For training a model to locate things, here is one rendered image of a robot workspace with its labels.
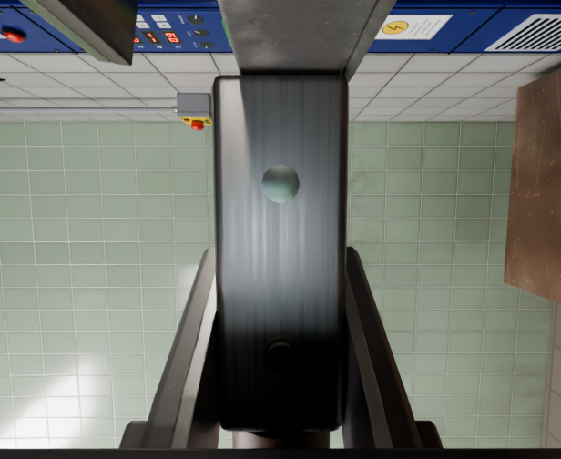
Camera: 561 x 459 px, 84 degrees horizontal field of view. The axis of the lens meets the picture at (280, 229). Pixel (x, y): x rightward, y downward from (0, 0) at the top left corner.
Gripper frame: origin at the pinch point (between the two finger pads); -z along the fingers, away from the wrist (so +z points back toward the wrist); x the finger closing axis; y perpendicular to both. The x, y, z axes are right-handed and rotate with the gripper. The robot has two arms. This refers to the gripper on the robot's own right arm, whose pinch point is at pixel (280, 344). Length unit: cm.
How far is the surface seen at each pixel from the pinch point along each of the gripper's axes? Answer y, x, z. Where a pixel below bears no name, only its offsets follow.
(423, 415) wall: 148, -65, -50
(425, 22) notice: -1, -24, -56
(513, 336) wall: 117, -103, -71
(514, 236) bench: 46, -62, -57
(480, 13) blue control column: -3, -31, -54
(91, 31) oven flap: -3.1, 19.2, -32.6
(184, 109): 25, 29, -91
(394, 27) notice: 0, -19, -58
